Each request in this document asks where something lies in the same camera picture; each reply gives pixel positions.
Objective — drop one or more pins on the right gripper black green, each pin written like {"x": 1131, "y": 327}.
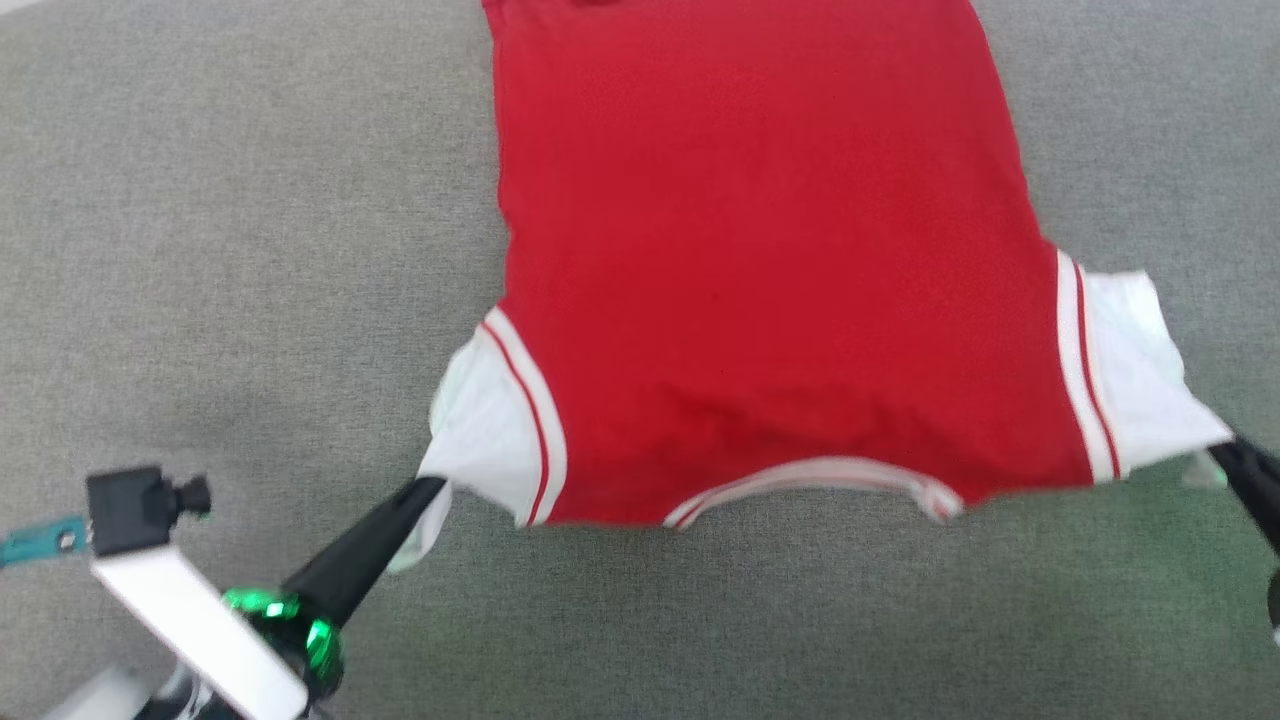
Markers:
{"x": 1275, "y": 600}

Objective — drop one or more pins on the left gripper black green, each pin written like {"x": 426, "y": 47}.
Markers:
{"x": 300, "y": 630}

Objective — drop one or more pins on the red and white shirt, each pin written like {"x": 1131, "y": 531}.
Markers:
{"x": 760, "y": 250}

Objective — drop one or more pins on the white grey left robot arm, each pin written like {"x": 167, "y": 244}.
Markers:
{"x": 100, "y": 700}

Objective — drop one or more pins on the grey fabric sofa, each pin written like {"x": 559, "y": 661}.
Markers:
{"x": 200, "y": 250}

